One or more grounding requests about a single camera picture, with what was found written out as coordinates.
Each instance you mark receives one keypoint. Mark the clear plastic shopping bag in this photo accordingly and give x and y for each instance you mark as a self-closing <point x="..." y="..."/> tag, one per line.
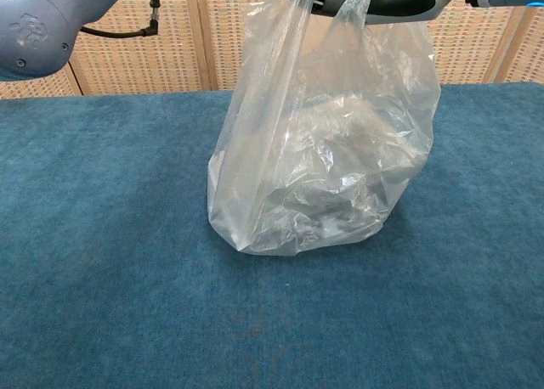
<point x="297" y="151"/>

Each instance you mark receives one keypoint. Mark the blue velvet table cloth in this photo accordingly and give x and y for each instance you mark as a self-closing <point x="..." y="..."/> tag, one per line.
<point x="106" y="257"/>

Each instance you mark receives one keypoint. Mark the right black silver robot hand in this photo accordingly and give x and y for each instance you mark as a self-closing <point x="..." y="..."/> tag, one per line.
<point x="404" y="2"/>

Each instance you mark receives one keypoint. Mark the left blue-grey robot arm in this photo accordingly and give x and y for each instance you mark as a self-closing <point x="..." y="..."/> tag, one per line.
<point x="38" y="28"/>

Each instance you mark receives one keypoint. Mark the woven bamboo folding screen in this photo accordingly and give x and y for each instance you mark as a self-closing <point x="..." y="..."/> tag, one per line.
<point x="178" y="58"/>

